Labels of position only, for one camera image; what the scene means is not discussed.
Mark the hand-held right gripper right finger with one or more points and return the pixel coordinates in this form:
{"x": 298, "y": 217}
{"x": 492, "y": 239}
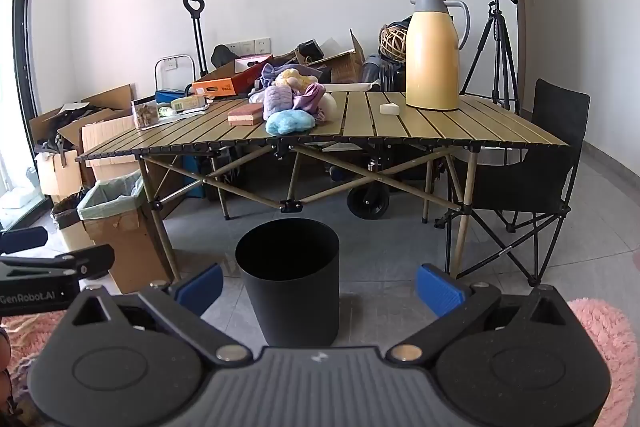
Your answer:
{"x": 440, "y": 289}

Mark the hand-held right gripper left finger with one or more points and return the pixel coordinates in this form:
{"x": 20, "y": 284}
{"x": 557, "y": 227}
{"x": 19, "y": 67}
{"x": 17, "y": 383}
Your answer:
{"x": 200, "y": 289}

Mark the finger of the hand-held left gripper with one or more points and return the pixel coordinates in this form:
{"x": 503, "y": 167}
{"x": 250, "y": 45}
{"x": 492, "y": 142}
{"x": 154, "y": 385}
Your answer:
{"x": 75, "y": 263}
{"x": 22, "y": 239}

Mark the black round trash bin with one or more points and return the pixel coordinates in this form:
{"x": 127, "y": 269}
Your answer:
{"x": 287, "y": 292}

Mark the white foam sponge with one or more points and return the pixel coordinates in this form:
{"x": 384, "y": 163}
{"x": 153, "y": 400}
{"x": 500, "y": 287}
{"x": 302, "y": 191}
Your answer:
{"x": 390, "y": 109}

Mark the yellow plush toy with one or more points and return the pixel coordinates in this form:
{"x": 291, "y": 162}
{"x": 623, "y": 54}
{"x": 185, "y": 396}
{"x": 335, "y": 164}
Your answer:
{"x": 297, "y": 79}

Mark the person's left hand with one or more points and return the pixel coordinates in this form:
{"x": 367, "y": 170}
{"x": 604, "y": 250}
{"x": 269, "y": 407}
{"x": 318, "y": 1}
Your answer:
{"x": 4, "y": 349}

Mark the beige bin with black bag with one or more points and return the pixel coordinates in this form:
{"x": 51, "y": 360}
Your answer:
{"x": 70, "y": 232}

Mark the cardboard box with green liner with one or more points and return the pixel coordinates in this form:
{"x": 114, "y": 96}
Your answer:
{"x": 130, "y": 252}

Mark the white cardboard box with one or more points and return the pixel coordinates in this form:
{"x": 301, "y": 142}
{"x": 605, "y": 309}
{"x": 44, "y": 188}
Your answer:
{"x": 57, "y": 179}

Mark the clear jar of snacks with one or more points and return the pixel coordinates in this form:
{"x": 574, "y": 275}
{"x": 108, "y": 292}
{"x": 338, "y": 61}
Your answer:
{"x": 145, "y": 114}

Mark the olive folding slat table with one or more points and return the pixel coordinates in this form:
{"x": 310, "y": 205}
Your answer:
{"x": 400, "y": 127}

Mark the printed paper sheet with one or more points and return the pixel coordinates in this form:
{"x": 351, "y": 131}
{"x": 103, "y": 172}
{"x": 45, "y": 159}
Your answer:
{"x": 180, "y": 118}

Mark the small green bottle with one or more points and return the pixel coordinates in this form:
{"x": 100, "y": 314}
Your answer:
{"x": 165, "y": 111}

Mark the pink fluffy rug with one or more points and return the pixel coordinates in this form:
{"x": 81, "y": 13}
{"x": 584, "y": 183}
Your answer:
{"x": 610, "y": 347}

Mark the silver foil pouch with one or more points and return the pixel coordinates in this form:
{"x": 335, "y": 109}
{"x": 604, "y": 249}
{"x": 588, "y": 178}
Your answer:
{"x": 197, "y": 110}

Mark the pink rectangular sponge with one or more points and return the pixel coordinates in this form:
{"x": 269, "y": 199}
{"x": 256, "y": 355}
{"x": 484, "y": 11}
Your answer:
{"x": 245, "y": 113}

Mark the small tan carton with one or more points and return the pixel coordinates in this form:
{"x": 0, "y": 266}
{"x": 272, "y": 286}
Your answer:
{"x": 189, "y": 103}

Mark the light blue fluffy cloth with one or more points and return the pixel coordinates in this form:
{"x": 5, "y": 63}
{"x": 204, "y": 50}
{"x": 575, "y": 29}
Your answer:
{"x": 290, "y": 123}

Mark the blue box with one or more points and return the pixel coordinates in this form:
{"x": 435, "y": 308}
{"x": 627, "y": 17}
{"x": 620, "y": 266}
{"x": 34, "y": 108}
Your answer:
{"x": 170, "y": 97}

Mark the lilac fluffy knitted cloth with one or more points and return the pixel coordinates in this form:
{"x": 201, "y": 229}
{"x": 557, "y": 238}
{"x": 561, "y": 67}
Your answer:
{"x": 277, "y": 102}

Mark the orange cardboard tray box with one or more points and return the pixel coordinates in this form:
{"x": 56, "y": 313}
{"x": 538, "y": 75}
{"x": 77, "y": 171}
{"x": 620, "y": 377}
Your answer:
{"x": 220, "y": 86}

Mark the black folding chair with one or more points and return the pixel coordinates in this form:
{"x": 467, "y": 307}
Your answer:
{"x": 560, "y": 117}

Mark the pink satin cloth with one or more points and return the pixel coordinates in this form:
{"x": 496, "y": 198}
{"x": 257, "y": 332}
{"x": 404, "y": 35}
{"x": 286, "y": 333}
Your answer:
{"x": 310, "y": 102}

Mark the grey blue bottle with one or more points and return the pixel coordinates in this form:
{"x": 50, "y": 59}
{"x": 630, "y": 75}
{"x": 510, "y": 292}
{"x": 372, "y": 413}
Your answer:
{"x": 372, "y": 69}

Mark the yellow thermos jug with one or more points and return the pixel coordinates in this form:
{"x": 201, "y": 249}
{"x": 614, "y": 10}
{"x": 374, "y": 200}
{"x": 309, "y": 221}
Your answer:
{"x": 432, "y": 57}

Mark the open brown cardboard box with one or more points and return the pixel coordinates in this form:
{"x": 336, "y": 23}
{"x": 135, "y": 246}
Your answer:
{"x": 345, "y": 67}

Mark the wicker ball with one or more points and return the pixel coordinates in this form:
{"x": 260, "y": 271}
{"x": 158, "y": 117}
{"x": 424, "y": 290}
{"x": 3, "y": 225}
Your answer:
{"x": 392, "y": 42}

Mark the black tripod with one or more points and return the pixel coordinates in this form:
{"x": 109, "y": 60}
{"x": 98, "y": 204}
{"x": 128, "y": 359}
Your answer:
{"x": 495, "y": 37}

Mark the black woven bag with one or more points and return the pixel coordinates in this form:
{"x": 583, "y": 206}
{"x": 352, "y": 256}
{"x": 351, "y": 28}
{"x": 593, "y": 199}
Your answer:
{"x": 310, "y": 49}

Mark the dark blue cloth bag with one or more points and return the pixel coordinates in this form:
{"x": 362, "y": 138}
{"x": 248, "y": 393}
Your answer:
{"x": 400, "y": 26}

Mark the black window frame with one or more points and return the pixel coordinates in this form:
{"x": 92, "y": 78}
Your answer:
{"x": 22, "y": 57}

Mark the white metal tube frame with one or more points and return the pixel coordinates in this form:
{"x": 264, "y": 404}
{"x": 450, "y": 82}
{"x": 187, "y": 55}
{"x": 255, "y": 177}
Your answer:
{"x": 156, "y": 74}

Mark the white wall socket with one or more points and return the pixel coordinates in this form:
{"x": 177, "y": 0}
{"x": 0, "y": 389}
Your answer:
{"x": 263, "y": 45}
{"x": 171, "y": 63}
{"x": 248, "y": 46}
{"x": 233, "y": 48}

